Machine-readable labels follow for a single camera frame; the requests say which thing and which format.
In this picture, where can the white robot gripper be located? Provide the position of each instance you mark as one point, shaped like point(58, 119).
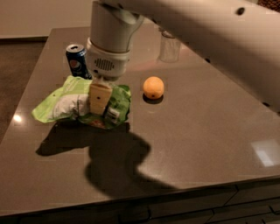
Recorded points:
point(108, 65)

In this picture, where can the green rice chip bag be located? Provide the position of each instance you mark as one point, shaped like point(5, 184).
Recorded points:
point(70, 102)

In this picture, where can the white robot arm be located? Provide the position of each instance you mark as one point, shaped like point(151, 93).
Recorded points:
point(240, 39)

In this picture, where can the blue pepsi can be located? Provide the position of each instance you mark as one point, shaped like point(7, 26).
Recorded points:
point(76, 57)

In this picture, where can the orange fruit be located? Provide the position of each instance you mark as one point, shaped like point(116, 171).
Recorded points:
point(153, 88)

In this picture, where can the clear glass cup with napkins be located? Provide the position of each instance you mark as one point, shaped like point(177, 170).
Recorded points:
point(169, 48)

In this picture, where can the dark wicker bowl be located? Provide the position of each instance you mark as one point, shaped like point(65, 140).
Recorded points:
point(270, 4)

